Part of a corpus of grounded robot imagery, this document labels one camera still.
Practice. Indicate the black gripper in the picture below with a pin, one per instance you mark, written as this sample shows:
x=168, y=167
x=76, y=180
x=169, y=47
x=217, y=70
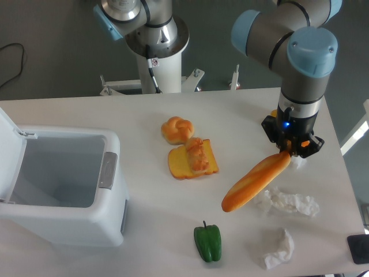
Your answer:
x=291, y=134

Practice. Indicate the long baguette bread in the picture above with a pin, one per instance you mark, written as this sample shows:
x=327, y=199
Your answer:
x=260, y=176

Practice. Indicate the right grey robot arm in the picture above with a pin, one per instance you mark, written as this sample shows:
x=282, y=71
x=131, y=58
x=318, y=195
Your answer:
x=292, y=43

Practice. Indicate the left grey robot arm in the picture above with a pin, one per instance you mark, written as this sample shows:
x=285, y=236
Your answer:
x=156, y=37

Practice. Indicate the toast bread slice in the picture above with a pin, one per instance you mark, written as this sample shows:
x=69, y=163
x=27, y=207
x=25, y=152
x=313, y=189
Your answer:
x=180, y=168

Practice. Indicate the round knotted bread roll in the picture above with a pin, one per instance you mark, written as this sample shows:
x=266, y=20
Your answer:
x=177, y=130

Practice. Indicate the white trash can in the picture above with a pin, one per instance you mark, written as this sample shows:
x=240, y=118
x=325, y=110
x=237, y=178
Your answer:
x=63, y=184

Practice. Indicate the small crumpled tissue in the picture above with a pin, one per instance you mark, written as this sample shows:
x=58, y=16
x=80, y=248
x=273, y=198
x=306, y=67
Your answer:
x=297, y=162

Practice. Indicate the orange object behind gripper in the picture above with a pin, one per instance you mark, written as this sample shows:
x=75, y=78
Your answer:
x=273, y=113

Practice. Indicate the crumpled white tissue upper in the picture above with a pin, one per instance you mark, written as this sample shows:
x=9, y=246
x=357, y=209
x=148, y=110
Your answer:
x=286, y=203

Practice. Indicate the crumpled white tissue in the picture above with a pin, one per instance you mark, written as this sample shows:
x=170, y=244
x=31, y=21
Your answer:
x=283, y=253
x=286, y=203

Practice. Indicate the crumpled white tissue lower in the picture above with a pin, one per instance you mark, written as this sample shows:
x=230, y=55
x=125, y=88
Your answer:
x=283, y=253

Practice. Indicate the black device at edge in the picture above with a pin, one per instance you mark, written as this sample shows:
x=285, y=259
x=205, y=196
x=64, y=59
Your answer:
x=358, y=246

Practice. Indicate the green bell pepper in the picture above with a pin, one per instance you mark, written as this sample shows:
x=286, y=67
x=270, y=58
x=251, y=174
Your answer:
x=208, y=241

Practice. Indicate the white frame at right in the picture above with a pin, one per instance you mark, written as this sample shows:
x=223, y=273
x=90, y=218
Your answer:
x=356, y=133

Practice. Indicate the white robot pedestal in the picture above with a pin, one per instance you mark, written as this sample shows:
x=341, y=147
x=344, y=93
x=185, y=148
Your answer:
x=156, y=76

